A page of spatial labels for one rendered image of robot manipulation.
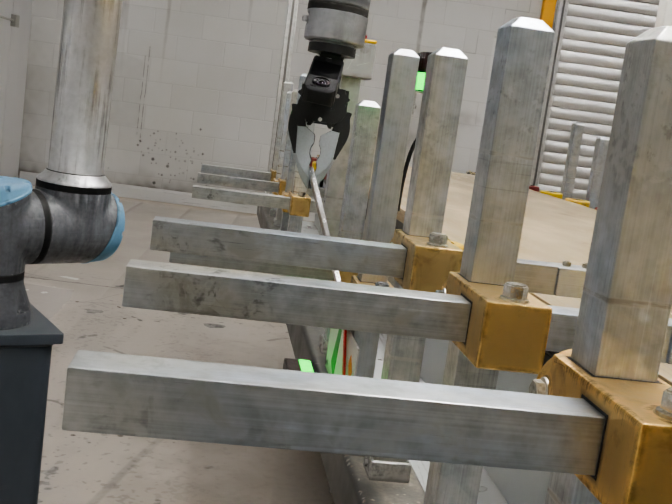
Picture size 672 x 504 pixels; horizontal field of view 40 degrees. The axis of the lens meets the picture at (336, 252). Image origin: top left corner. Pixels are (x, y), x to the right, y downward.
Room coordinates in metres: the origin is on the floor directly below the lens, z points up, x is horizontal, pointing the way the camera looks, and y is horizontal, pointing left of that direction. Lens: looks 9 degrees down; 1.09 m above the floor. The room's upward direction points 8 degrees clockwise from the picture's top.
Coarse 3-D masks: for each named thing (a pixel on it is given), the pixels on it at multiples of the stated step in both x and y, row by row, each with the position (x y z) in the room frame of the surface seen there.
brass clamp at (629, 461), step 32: (544, 384) 0.51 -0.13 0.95; (576, 384) 0.47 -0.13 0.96; (608, 384) 0.46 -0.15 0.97; (640, 384) 0.47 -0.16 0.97; (608, 416) 0.43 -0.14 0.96; (640, 416) 0.41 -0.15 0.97; (608, 448) 0.43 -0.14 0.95; (640, 448) 0.40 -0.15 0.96; (608, 480) 0.42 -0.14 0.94; (640, 480) 0.40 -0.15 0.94
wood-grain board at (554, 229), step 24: (408, 168) 3.72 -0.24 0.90; (456, 192) 2.72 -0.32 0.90; (528, 192) 3.20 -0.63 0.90; (456, 216) 1.98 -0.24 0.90; (528, 216) 2.23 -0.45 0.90; (552, 216) 2.33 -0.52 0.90; (576, 216) 2.43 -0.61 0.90; (456, 240) 1.56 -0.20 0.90; (528, 240) 1.71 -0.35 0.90; (552, 240) 1.76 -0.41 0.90; (576, 240) 1.82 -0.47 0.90; (576, 264) 1.46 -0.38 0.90
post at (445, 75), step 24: (432, 72) 0.97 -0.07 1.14; (456, 72) 0.97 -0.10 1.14; (432, 96) 0.97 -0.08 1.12; (456, 96) 0.97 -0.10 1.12; (432, 120) 0.97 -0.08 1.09; (456, 120) 0.97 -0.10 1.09; (432, 144) 0.97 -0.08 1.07; (432, 168) 0.97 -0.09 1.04; (408, 192) 1.00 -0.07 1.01; (432, 192) 0.97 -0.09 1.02; (408, 216) 0.98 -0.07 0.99; (432, 216) 0.97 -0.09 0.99; (408, 336) 0.97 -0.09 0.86; (384, 360) 1.00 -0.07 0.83; (408, 360) 0.97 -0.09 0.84
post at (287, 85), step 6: (288, 84) 3.45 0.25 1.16; (282, 90) 3.47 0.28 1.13; (288, 90) 3.45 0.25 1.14; (282, 96) 3.44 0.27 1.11; (282, 102) 3.44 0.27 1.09; (282, 108) 3.44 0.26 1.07; (282, 114) 3.44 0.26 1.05; (282, 120) 3.44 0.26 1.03; (276, 138) 3.47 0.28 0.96; (276, 144) 3.44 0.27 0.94; (276, 150) 3.44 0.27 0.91; (276, 156) 3.44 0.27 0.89; (276, 162) 3.44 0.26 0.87; (276, 168) 3.44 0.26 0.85; (270, 192) 3.44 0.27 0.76
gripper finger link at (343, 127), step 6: (348, 114) 1.37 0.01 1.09; (342, 120) 1.37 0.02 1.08; (348, 120) 1.37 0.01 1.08; (336, 126) 1.37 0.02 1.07; (342, 126) 1.37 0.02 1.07; (348, 126) 1.37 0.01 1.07; (342, 132) 1.37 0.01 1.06; (348, 132) 1.37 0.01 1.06; (342, 138) 1.37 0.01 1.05; (342, 144) 1.37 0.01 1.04; (336, 150) 1.37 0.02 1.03; (336, 156) 1.37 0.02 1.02
